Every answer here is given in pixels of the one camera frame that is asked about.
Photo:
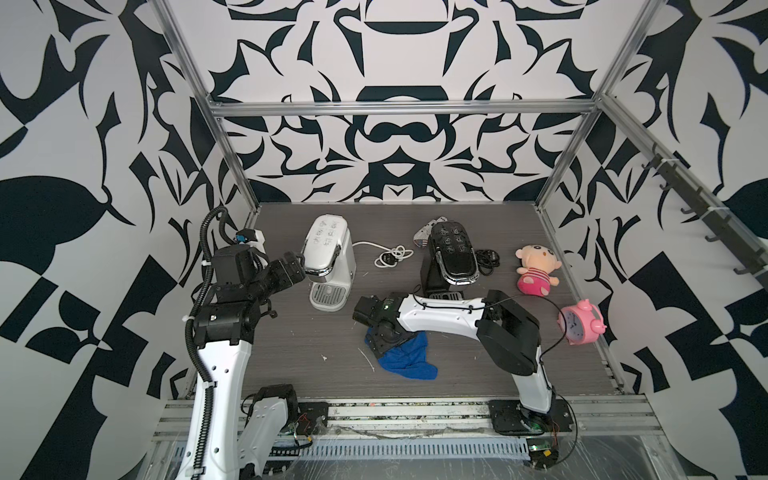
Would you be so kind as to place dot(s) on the newspaper print glasses case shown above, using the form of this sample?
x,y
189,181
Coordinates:
x,y
421,237

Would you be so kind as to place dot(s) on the pink plush pig toy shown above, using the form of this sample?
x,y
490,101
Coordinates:
x,y
538,263

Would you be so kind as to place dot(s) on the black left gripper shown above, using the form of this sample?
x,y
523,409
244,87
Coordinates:
x,y
294,270

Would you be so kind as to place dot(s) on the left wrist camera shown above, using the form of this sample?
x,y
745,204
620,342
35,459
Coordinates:
x,y
251,237

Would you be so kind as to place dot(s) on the blue cleaning cloth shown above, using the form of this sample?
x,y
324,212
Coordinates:
x,y
409,359

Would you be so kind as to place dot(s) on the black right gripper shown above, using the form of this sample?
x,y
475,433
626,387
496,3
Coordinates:
x,y
374,346

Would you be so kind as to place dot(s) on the black coffee machine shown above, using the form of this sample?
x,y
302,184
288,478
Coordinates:
x,y
450,264

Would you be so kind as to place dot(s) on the white coffee machine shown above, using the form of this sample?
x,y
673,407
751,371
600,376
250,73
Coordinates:
x,y
329,262

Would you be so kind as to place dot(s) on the wall hook rail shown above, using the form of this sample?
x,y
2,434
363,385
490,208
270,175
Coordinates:
x,y
701,204

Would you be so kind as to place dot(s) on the pink alarm clock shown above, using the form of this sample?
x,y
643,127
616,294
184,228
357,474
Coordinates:
x,y
582,323

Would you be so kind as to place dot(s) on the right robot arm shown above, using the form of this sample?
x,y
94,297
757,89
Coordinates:
x,y
509,334

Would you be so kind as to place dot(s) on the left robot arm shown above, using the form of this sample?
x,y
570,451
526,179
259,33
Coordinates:
x,y
228,439

